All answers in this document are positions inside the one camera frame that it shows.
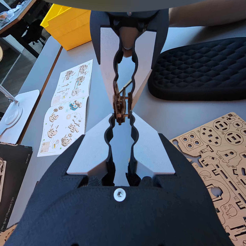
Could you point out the laser-cut plywood parts sheet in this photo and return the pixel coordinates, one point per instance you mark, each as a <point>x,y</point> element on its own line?
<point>221,184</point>

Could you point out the yellow box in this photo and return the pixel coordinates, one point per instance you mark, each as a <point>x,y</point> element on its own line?
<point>69,26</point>

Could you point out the black office chair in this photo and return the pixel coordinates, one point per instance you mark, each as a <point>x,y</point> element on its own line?
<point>35,32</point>

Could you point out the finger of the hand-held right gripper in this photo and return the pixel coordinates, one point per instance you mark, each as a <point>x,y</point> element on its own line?
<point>107,53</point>
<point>144,57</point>

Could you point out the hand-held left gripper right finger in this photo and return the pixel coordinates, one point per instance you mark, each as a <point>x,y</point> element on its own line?
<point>151,153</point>

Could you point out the white instruction booklet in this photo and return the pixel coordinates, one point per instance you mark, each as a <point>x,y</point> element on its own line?
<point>63,123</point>

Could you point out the black product box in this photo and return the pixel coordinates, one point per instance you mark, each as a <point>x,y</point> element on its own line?
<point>15,182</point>

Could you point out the grey desk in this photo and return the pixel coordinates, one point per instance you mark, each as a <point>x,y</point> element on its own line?
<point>163,115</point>

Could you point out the small wooden gear assembly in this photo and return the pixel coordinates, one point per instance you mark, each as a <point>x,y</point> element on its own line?
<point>120,107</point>

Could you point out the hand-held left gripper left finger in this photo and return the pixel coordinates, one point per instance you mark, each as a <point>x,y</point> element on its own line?
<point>92,153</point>

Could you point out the person's right hand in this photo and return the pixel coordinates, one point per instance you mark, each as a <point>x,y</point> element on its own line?
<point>127,36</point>

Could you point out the person's right forearm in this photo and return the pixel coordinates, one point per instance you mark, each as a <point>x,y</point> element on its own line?
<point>201,17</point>

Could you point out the background desk with brown edge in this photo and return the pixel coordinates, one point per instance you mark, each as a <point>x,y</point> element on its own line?
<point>13,21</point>

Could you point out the adjacent grey table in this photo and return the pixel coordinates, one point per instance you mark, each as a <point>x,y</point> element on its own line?
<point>44,63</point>

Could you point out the small wooden stick piece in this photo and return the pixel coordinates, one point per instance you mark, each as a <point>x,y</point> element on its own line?
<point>125,85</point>

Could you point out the white rounded stand base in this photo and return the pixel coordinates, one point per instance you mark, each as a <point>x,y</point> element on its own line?
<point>28,101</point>

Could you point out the partly built wooden model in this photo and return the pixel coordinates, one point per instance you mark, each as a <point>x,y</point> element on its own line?
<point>6,234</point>

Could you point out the black padded chair armrest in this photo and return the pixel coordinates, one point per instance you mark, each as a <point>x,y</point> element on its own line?
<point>201,71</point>

